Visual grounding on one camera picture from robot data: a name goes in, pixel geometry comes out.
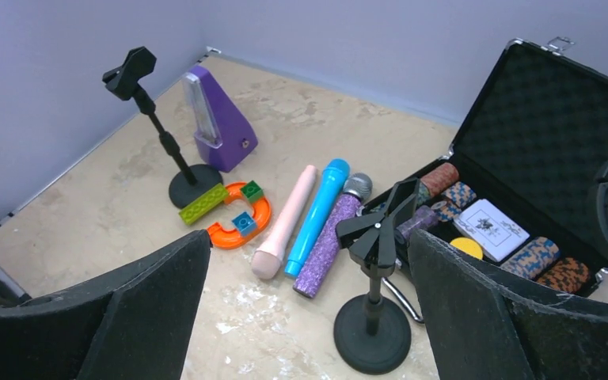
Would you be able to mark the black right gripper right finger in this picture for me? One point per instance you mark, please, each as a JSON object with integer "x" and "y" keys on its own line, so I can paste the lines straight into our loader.
{"x": 486, "y": 323}

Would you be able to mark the blue toy brick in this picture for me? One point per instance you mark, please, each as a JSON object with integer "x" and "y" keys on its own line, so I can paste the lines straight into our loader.
{"x": 244, "y": 224}

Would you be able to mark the lime long toy brick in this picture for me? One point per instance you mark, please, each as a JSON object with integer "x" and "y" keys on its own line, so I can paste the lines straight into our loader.
{"x": 203, "y": 204}

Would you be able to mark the pink microphone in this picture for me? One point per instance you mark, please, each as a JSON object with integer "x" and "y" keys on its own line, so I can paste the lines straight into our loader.
{"x": 269, "y": 256}

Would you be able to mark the purple metronome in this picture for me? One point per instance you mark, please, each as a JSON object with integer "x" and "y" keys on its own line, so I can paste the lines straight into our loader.
{"x": 224, "y": 137}

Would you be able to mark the black poker chip case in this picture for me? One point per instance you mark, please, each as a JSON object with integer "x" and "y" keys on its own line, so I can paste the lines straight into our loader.
{"x": 531, "y": 145}

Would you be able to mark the black mic stand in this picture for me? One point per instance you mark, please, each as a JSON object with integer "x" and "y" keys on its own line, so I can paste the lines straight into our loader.
{"x": 371, "y": 333}
{"x": 192, "y": 181}

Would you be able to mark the orange curved track piece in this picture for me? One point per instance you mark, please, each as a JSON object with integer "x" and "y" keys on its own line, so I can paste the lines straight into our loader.
{"x": 231, "y": 239}

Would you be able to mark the green toy brick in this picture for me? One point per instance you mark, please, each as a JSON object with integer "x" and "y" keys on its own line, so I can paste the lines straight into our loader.
{"x": 252, "y": 192}

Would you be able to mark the white card deck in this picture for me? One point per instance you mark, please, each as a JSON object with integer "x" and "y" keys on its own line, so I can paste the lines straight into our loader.
{"x": 488, "y": 226}

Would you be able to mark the purple glitter microphone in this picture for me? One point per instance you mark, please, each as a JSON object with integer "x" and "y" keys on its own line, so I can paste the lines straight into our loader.
{"x": 357, "y": 188}

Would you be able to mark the yellow dealer chip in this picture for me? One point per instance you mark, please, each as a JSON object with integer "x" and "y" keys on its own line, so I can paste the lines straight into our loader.
{"x": 468, "y": 246}

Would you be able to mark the blue microphone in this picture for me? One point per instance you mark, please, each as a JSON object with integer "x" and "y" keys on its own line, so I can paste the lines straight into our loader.
{"x": 333, "y": 178}

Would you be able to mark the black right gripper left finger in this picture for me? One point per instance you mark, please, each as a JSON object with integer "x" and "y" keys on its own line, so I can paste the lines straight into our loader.
{"x": 134, "y": 322}

